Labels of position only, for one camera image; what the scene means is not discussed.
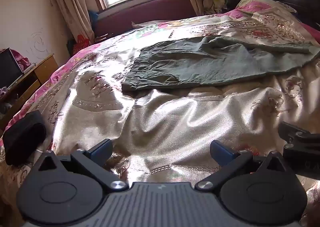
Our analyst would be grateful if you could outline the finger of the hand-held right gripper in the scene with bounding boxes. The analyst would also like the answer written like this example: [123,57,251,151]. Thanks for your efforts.
[278,121,320,148]

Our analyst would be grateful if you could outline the wooden desk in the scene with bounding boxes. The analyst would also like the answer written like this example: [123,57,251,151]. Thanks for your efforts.
[0,53,59,131]

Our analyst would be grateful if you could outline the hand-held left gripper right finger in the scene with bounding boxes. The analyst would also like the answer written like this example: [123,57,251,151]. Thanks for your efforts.
[194,139,288,191]

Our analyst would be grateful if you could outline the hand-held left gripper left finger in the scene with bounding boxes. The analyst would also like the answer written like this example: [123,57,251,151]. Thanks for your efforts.
[37,139,128,192]

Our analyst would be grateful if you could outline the red floral cloth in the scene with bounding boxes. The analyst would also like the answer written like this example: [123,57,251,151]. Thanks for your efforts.
[72,34,91,53]

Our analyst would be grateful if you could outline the pink cloth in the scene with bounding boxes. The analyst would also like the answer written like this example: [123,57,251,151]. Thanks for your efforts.
[11,51,32,71]

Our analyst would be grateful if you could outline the black fabric bundle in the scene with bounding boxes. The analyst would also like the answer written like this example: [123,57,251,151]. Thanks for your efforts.
[3,110,47,166]

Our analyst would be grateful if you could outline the black monitor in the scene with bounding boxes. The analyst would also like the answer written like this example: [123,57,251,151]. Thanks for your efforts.
[0,48,25,91]

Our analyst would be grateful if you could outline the green pants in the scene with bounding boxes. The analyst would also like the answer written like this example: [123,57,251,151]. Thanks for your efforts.
[121,35,320,92]

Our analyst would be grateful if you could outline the floral satin bedspread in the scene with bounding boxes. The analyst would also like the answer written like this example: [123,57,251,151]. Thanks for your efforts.
[0,0,320,227]

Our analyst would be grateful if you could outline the pale floral cloth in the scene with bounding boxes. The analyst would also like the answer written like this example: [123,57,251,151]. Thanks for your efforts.
[212,0,228,14]

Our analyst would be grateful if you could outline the blue bag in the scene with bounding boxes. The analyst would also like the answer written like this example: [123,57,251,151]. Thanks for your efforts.
[88,10,100,28]

